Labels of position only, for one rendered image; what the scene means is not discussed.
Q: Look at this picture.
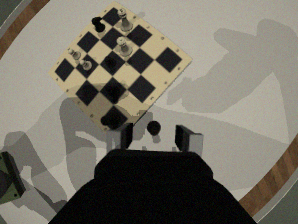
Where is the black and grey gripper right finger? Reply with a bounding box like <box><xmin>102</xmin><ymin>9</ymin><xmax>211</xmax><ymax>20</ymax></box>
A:
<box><xmin>175</xmin><ymin>125</ymin><xmax>204</xmax><ymax>157</ymax></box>

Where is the white chess king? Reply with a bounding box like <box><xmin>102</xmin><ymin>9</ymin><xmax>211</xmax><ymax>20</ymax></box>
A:
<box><xmin>118</xmin><ymin>8</ymin><xmax>133</xmax><ymax>32</ymax></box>

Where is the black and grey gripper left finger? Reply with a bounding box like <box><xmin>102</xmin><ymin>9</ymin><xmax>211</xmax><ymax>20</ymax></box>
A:
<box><xmin>106</xmin><ymin>122</ymin><xmax>133</xmax><ymax>153</ymax></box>

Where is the white pawn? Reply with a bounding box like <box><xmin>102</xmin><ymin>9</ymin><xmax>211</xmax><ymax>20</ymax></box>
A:
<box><xmin>80</xmin><ymin>60</ymin><xmax>92</xmax><ymax>70</ymax></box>
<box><xmin>68</xmin><ymin>49</ymin><xmax>81</xmax><ymax>60</ymax></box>

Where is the black and cream chessboard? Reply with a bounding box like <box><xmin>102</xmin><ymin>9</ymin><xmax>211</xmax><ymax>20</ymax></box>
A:
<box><xmin>48</xmin><ymin>1</ymin><xmax>192</xmax><ymax>134</ymax></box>

